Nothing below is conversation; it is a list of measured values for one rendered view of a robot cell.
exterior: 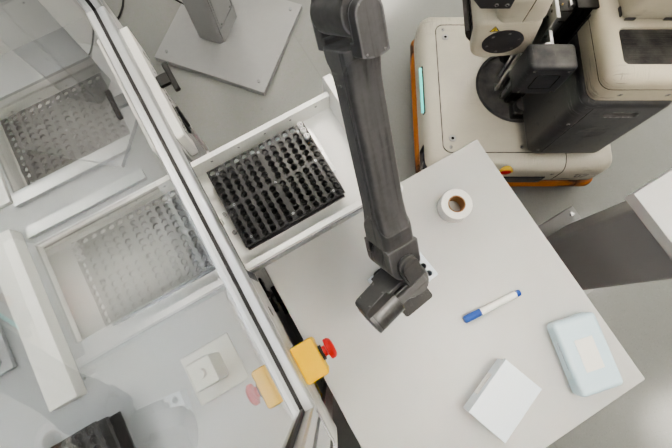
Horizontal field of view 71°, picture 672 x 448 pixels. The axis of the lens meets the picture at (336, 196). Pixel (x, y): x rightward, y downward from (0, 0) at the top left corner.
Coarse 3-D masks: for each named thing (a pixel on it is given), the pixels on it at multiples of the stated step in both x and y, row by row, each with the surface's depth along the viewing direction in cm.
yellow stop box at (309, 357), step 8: (304, 344) 85; (312, 344) 85; (296, 352) 85; (304, 352) 85; (312, 352) 85; (320, 352) 87; (296, 360) 84; (304, 360) 84; (312, 360) 84; (320, 360) 84; (304, 368) 84; (312, 368) 84; (320, 368) 84; (328, 368) 85; (304, 376) 84; (312, 376) 84; (320, 376) 84
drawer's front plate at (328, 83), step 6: (324, 78) 97; (330, 78) 97; (324, 84) 99; (330, 84) 97; (324, 90) 102; (330, 90) 97; (330, 96) 100; (336, 96) 96; (330, 102) 103; (336, 102) 98; (330, 108) 106; (336, 108) 100; (336, 114) 103; (342, 120) 101; (342, 126) 104; (402, 186) 91
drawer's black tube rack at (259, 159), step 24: (264, 144) 96; (288, 144) 96; (312, 144) 99; (216, 168) 95; (240, 168) 98; (264, 168) 95; (288, 168) 95; (312, 168) 98; (240, 192) 94; (264, 192) 97; (288, 192) 94; (312, 192) 94; (240, 216) 92; (264, 216) 95; (288, 216) 92; (264, 240) 94
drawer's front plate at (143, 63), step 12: (132, 36) 100; (132, 48) 99; (144, 60) 98; (144, 72) 97; (156, 84) 97; (156, 96) 96; (168, 108) 95; (168, 120) 94; (180, 132) 94; (192, 144) 99
